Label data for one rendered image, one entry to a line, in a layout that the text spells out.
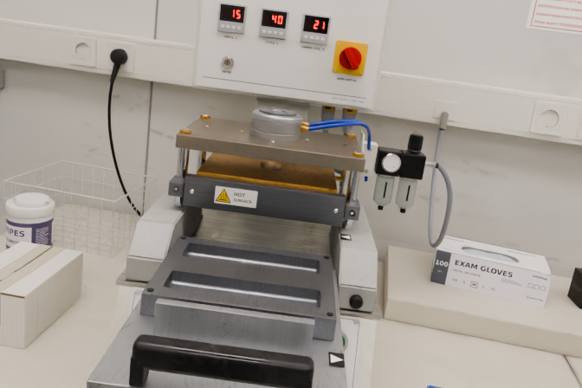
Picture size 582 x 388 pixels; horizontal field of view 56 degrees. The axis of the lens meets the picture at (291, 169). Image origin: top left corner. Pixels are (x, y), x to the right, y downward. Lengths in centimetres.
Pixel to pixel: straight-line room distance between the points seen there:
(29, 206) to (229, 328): 68
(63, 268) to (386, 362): 57
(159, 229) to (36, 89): 92
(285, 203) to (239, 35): 34
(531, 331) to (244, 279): 68
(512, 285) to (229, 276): 74
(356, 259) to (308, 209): 10
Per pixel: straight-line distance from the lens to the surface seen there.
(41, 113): 162
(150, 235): 76
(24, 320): 95
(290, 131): 83
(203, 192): 79
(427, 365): 103
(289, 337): 54
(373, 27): 98
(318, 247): 92
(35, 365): 93
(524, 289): 124
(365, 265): 74
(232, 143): 78
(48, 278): 98
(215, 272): 64
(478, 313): 115
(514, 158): 138
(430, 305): 113
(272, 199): 78
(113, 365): 53
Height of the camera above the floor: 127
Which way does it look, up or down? 14 degrees down
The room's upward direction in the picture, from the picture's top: 8 degrees clockwise
